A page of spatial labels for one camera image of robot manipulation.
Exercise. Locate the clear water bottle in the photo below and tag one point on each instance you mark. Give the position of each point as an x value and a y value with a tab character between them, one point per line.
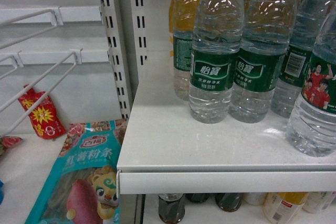
311	126

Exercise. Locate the white shelf with water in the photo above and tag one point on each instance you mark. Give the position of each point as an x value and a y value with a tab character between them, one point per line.
165	150

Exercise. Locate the water bottle front left logo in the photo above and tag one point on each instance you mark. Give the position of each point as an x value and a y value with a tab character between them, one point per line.
216	39

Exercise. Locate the water bottle logo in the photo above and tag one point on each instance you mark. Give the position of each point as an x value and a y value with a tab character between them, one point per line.
267	31
216	39

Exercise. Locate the white slotted shelf upright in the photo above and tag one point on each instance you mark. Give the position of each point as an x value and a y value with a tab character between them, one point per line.
124	21

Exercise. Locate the water bottle rear left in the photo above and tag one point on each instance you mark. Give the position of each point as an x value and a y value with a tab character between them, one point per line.
183	19

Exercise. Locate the dark cola bottle lower left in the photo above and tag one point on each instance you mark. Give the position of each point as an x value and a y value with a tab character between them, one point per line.
171	208

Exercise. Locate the dark cola bottle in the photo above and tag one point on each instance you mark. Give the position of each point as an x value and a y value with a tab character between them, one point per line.
171	208
229	202

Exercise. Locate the dark cola bottle lower right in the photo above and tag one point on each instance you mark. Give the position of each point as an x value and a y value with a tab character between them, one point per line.
229	202

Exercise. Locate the teal sweet potato noodle bag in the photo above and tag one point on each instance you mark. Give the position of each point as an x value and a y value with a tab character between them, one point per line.
82	184

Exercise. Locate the red snack packet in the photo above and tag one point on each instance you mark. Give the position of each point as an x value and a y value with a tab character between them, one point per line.
43	117

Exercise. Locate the white yellow drink bottle lower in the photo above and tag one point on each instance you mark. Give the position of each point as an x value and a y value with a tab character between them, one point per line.
282	207

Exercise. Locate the upper white wire hook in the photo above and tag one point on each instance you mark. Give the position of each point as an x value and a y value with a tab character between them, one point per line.
48	15

